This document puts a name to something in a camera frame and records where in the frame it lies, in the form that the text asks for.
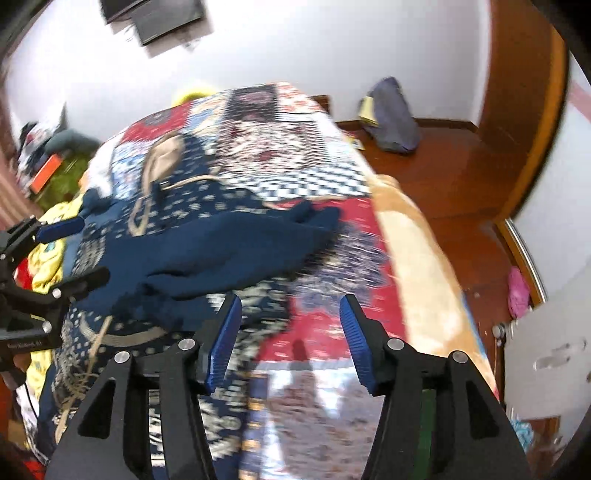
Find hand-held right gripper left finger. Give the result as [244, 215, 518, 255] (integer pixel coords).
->
[44, 293, 243, 480]

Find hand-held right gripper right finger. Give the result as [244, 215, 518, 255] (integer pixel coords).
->
[339, 294, 529, 480]

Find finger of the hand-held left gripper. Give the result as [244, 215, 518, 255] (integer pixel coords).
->
[7, 267, 110, 306]
[0, 216, 85, 266]

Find navy patterned garment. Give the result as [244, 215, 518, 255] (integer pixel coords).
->
[39, 131, 343, 462]

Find yellow cartoon blanket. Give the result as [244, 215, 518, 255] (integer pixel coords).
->
[14, 198, 85, 381]

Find green table cloth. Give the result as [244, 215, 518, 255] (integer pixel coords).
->
[34, 150, 96, 214]

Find orange box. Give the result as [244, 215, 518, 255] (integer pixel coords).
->
[30, 154, 64, 193]

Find striped brown curtain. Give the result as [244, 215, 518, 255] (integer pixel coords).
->
[0, 83, 43, 228]

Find grey-green pillow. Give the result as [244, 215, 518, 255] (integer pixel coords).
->
[44, 129, 100, 156]

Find pile of clutter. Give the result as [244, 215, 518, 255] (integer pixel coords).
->
[17, 121, 61, 178]

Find orange fleece blanket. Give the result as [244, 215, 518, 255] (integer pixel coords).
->
[369, 174, 503, 402]

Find pink cloth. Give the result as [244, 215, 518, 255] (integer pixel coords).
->
[508, 267, 532, 320]

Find teal cloth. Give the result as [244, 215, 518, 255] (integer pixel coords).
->
[510, 415, 537, 457]

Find white cabinet door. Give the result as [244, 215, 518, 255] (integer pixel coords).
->
[502, 262, 591, 422]

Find yellow curved cushion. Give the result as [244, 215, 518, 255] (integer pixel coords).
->
[172, 83, 218, 105]

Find patchwork printed bed sheet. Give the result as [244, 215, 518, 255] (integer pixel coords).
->
[39, 82, 465, 480]

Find grey-blue bag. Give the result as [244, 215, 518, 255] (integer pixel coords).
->
[360, 76, 422, 154]

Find white sliding wardrobe door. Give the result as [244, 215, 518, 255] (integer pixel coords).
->
[496, 53, 591, 305]

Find wooden wardrobe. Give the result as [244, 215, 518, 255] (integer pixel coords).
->
[475, 0, 570, 223]

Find black wall television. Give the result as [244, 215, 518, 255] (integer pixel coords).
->
[100, 0, 204, 25]

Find small black wall monitor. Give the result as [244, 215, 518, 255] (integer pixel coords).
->
[131, 6, 206, 46]

